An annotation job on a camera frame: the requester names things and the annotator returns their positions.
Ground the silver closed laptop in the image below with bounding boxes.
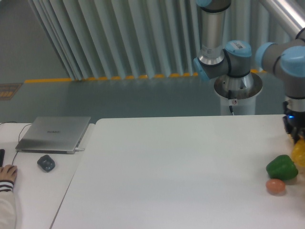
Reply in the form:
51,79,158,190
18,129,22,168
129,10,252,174
16,116,91,154

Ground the white sleeved forearm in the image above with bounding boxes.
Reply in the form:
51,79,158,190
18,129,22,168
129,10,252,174
0,180,17,229

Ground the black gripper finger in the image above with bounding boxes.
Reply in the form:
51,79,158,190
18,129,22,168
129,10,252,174
288,130,301,144

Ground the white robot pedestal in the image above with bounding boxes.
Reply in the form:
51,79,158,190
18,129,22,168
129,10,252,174
214,73,263,115

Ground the black mouse cable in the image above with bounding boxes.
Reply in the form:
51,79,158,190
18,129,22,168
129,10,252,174
0,121,33,166

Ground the green bell pepper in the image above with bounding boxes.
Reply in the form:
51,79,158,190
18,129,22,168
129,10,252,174
266,155,298,180

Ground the white folding partition screen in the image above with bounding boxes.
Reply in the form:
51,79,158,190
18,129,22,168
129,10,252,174
30,0,305,81

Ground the black phone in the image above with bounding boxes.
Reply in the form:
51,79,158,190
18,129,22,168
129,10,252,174
0,149,5,167

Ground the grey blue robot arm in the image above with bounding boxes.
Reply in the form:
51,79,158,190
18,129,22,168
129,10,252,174
193,0,305,142

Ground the person's hand on mouse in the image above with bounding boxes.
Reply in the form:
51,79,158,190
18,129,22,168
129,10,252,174
0,165,18,183

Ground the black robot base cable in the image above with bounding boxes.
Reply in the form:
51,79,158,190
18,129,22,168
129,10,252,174
227,89,235,116

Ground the yellow bell pepper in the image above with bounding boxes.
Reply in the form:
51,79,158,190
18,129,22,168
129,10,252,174
291,138,305,167

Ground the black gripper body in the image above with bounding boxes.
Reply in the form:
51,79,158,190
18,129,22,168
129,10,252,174
283,101,305,136

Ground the brown egg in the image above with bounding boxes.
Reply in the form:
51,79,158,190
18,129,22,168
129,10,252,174
265,179,285,194

